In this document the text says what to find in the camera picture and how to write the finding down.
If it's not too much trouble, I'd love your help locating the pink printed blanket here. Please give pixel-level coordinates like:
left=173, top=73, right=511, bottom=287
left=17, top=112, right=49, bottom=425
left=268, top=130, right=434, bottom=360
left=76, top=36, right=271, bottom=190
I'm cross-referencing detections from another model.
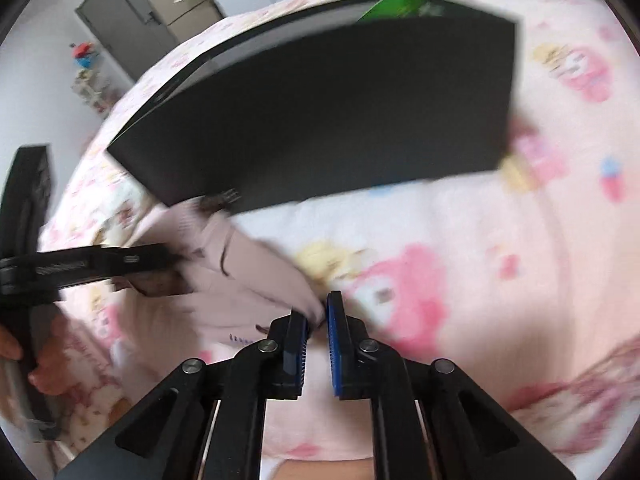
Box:
left=37, top=0, right=638, bottom=480

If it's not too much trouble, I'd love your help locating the person's left hand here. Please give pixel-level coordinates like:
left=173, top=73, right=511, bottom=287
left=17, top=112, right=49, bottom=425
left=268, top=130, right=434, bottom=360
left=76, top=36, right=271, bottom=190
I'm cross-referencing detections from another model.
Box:
left=0, top=310, right=69, bottom=396

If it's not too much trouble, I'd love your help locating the grey door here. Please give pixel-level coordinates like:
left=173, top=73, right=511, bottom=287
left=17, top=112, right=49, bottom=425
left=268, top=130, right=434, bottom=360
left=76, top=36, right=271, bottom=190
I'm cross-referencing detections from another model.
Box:
left=75, top=0, right=178, bottom=83

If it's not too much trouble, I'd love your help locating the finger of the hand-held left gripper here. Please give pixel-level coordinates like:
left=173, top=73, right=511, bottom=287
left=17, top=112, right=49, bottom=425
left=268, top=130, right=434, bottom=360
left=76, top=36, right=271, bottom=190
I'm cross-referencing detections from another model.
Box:
left=116, top=270, right=195, bottom=297
left=89, top=242, right=184, bottom=281

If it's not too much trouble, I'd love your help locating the light pink garment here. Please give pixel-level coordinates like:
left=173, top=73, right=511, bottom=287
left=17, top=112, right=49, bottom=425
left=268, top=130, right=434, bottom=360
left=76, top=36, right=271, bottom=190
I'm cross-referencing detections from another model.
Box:
left=127, top=195, right=326, bottom=356

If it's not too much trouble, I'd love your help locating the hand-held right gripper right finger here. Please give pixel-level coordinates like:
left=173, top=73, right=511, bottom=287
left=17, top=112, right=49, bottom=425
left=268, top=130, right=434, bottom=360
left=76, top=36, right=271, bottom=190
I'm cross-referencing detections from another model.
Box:
left=327, top=290, right=576, bottom=480

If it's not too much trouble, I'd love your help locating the wall shelf with toys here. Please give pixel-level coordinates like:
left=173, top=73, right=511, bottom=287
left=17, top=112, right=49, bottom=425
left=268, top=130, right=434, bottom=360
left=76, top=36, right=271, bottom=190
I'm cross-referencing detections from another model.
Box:
left=69, top=40, right=126, bottom=121

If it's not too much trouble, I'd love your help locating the beige cabinet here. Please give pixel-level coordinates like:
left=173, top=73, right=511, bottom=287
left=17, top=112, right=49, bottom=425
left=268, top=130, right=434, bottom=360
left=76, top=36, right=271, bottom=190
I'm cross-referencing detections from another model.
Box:
left=147, top=0, right=226, bottom=43

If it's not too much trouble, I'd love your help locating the black cardboard box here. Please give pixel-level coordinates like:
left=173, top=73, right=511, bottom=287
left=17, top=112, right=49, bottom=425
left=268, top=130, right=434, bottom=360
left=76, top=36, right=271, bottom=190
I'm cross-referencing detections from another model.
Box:
left=106, top=0, right=518, bottom=213

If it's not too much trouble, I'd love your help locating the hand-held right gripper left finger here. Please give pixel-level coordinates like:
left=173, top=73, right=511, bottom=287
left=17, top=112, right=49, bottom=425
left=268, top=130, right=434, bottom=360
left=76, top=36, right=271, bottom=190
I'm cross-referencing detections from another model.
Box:
left=57, top=310, right=307, bottom=480

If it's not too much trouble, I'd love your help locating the green snack packet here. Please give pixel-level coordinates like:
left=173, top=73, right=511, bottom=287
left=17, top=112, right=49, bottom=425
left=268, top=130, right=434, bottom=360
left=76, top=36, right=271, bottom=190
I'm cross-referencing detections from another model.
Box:
left=356, top=0, right=426, bottom=23

